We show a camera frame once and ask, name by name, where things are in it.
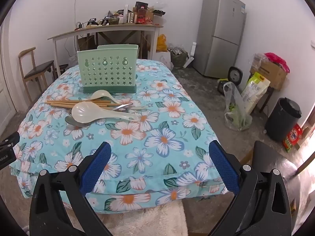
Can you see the black trash bin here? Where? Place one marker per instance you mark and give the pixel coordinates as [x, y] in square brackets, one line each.
[283, 120]

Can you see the large white plastic spoon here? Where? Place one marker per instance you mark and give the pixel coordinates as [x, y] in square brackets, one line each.
[82, 111]

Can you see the red detergent box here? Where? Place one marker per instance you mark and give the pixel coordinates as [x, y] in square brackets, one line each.
[294, 136]

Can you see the clear plastic bag with vegetables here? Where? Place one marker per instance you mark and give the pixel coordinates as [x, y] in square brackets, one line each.
[236, 120]

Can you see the metal spoon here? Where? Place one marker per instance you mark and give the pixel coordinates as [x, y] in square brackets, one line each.
[71, 121]
[123, 106]

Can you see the black charger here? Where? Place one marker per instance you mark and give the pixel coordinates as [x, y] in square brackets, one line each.
[92, 22]

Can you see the small white plastic spoon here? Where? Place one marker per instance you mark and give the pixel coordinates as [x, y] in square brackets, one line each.
[98, 94]

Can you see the red plastic bag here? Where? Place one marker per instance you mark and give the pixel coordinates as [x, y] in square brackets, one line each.
[278, 60]

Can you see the glass jar dark contents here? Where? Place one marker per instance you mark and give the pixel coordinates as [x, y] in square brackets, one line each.
[114, 20]

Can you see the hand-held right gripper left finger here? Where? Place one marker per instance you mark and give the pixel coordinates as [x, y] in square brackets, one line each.
[96, 168]

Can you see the cooking oil bottle red label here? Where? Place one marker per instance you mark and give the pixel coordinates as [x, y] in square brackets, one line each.
[140, 17]

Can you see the brown cardboard box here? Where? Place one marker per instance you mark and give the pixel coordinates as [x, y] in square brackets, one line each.
[273, 76]

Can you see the long desk with white legs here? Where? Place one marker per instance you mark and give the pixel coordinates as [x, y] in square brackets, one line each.
[110, 27]

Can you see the floral light blue blanket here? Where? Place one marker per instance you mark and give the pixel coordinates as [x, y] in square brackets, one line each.
[152, 127]

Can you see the green perforated utensil holder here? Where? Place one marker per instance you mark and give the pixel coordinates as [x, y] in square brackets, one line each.
[98, 51]

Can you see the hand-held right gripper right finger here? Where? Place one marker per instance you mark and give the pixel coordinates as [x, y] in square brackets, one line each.
[224, 168]

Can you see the yellow plastic bag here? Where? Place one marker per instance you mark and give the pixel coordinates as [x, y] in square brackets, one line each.
[161, 43]

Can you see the white fluffy rug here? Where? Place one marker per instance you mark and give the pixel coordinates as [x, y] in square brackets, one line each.
[152, 221]

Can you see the silver refrigerator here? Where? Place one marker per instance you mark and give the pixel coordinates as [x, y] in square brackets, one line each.
[219, 29]

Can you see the yellow and white rice bag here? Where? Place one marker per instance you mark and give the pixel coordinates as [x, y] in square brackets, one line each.
[253, 91]

